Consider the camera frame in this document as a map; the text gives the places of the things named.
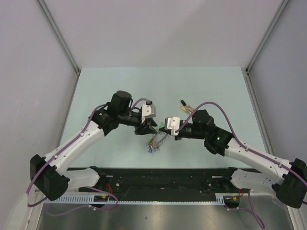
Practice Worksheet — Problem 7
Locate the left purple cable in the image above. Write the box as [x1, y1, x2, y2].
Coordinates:
[26, 97, 120, 218]

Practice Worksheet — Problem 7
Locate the slotted cable duct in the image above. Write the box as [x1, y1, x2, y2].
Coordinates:
[45, 194, 225, 206]

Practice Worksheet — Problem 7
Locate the right aluminium frame post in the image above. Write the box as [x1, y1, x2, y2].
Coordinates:
[245, 0, 292, 74]

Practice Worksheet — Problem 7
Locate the left aluminium frame post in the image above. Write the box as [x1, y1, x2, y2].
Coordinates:
[35, 0, 81, 76]

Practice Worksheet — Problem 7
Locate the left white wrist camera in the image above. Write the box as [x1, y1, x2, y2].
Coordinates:
[141, 101, 156, 123]

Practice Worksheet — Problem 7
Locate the aluminium frame post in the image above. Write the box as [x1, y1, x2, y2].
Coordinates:
[245, 0, 292, 74]
[35, 0, 81, 76]

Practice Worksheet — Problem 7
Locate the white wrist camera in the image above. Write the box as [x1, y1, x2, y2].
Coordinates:
[141, 101, 156, 123]
[165, 117, 180, 136]

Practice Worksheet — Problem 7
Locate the green tag key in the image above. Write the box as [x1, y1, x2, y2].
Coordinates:
[159, 122, 165, 129]

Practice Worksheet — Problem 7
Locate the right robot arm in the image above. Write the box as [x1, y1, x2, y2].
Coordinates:
[159, 110, 307, 208]

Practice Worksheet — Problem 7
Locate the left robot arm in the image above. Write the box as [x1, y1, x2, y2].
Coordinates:
[26, 91, 157, 201]

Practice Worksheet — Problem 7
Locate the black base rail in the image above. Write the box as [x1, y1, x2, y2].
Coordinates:
[64, 166, 250, 202]

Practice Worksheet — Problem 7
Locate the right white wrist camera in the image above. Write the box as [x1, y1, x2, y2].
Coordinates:
[165, 117, 180, 136]

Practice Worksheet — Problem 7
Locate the yellow tag key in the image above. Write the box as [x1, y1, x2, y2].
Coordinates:
[180, 106, 189, 113]

